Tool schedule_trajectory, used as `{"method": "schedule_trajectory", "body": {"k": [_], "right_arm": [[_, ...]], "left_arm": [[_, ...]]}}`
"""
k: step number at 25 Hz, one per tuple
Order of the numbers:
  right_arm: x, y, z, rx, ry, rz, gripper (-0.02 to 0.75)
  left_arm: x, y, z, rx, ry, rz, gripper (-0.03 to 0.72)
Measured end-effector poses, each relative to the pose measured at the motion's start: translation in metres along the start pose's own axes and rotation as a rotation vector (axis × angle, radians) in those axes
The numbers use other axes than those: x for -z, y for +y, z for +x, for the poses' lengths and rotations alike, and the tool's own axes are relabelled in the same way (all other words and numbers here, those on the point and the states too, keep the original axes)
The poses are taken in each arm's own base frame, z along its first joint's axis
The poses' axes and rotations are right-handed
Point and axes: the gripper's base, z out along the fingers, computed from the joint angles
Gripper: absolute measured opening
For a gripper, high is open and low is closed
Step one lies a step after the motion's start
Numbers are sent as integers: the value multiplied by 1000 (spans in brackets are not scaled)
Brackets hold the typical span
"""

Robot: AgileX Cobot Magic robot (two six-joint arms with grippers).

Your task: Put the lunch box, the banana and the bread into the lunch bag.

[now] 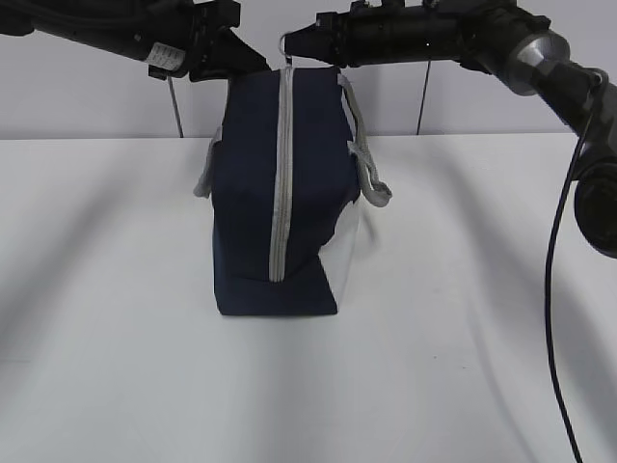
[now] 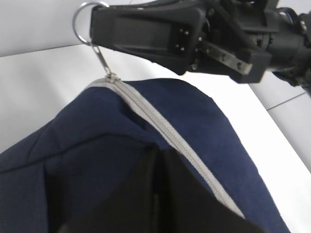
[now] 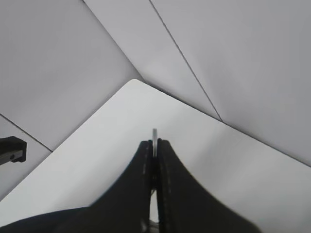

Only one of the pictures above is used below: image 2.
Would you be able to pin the navy and white lunch bag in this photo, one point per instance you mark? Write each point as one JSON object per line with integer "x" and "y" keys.
{"x": 105, "y": 129}

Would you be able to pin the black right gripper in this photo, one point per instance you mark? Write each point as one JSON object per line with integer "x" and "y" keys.
{"x": 243, "y": 39}

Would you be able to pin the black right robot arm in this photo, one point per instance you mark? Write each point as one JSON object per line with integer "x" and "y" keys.
{"x": 241, "y": 39}

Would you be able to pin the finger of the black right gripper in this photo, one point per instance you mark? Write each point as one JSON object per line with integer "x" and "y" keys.
{"x": 166, "y": 35}
{"x": 205, "y": 4}

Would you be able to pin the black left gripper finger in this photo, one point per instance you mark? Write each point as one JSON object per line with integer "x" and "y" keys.
{"x": 158, "y": 195}

